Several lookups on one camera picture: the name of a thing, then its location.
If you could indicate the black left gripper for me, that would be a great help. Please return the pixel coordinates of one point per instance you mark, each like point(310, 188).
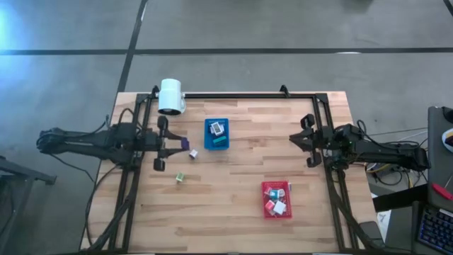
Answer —
point(155, 143)

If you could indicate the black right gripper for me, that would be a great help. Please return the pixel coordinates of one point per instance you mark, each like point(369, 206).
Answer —
point(316, 141)

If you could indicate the indigo plastic case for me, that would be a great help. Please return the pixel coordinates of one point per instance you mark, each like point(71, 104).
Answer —
point(184, 143)

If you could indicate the white black charger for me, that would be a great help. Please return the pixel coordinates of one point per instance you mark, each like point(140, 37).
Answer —
point(193, 154)

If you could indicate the green white charger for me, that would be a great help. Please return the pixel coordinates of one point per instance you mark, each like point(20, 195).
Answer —
point(180, 177)

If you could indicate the teal box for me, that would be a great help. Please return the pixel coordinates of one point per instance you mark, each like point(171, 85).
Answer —
point(219, 141)

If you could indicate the white cube charger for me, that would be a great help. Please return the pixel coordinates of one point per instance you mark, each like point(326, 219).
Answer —
point(281, 192)

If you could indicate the white adapter box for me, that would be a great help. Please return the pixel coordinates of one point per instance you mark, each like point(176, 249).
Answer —
point(279, 208)

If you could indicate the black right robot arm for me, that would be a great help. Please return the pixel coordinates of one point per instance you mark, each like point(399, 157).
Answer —
point(385, 150)

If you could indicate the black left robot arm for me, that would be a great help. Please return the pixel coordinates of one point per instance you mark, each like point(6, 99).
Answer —
point(88, 143)

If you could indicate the blue plastic basket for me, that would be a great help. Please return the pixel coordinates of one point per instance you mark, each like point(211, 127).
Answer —
point(209, 145)

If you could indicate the white cylindrical projector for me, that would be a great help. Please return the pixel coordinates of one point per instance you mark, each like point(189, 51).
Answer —
point(170, 95)

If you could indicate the red plastic basket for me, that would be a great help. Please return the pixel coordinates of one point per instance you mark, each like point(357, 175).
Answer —
point(288, 209)

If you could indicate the black phone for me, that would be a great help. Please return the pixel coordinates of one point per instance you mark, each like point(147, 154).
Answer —
point(371, 232)

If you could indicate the grey desk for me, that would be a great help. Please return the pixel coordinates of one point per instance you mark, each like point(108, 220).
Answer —
point(439, 170)

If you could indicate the red hand tool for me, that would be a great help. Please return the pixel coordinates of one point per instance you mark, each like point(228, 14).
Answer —
point(441, 192)

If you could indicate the grey metal stand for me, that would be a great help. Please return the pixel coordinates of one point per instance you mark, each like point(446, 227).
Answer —
point(21, 173)

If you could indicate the backlit black keyboard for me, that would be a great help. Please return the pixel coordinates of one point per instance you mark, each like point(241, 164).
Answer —
point(437, 230)

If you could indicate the black frame clamp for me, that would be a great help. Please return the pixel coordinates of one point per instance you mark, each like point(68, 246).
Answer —
point(284, 90)
point(154, 90)

